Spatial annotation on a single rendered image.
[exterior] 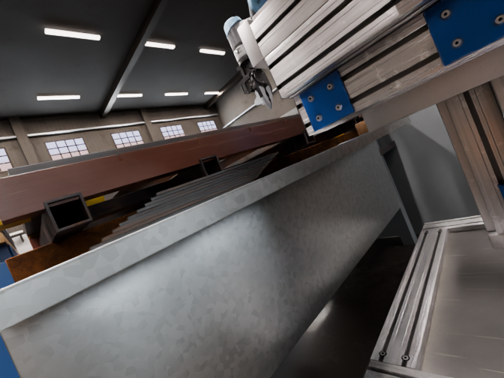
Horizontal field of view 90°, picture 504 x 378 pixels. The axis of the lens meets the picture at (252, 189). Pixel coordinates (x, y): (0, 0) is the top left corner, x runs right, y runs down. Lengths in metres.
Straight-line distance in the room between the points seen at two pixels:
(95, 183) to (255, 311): 0.39
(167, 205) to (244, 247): 0.23
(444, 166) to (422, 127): 0.23
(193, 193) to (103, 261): 0.18
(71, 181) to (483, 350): 0.81
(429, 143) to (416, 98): 1.06
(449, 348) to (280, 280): 0.36
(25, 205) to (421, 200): 1.69
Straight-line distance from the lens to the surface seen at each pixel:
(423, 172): 1.69
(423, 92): 0.60
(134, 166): 0.53
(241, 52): 1.07
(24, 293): 0.29
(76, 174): 0.51
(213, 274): 0.52
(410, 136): 1.66
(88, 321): 0.46
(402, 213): 1.64
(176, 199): 0.40
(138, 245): 0.30
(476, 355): 0.72
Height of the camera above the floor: 0.68
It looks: 1 degrees down
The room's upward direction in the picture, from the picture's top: 23 degrees counter-clockwise
